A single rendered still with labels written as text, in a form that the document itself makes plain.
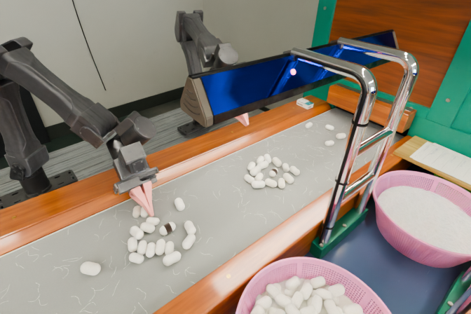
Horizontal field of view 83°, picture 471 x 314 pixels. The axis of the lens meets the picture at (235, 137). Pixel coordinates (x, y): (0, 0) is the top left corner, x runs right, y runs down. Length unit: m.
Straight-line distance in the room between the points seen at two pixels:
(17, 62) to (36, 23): 1.75
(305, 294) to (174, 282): 0.25
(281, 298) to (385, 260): 0.30
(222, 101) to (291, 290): 0.38
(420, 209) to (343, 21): 0.69
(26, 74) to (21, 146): 0.22
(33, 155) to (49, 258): 0.30
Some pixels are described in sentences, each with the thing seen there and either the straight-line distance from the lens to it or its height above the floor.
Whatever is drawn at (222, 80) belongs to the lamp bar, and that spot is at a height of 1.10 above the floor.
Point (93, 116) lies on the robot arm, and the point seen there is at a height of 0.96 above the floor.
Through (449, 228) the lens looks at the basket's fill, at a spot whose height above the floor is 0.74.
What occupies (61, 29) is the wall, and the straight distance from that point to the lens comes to 2.49.
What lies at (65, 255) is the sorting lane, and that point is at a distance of 0.70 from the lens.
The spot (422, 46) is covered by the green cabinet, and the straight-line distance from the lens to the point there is 1.04.
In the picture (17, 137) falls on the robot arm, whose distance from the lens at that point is 0.85.
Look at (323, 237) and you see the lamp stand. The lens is 0.67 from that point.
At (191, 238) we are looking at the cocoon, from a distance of 0.62.
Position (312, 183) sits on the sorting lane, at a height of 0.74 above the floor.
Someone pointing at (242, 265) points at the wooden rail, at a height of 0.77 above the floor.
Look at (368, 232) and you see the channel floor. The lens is 0.81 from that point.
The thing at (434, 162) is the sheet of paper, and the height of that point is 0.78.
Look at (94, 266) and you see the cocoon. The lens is 0.63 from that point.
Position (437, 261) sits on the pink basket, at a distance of 0.79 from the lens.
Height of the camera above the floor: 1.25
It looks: 33 degrees down
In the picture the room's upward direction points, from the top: 1 degrees clockwise
